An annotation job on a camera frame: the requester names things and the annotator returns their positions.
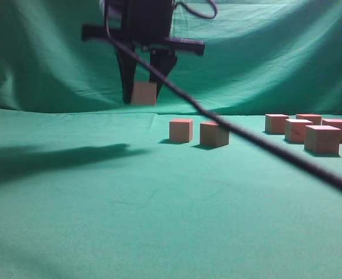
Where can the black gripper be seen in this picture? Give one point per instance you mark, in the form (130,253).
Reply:
(147,25)

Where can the left-column wooden cube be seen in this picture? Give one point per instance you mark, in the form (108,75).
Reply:
(321,139)
(275,123)
(144,93)
(181,130)

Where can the white-topped marked wooden cube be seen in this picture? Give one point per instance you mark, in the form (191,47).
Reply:
(295,130)

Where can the green cloth backdrop and cover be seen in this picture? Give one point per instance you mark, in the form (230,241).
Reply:
(92,188)

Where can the far right-column wooden cube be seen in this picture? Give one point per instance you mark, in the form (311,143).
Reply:
(314,118)

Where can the right-column wooden cube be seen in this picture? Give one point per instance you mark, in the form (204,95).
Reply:
(334,123)
(314,118)

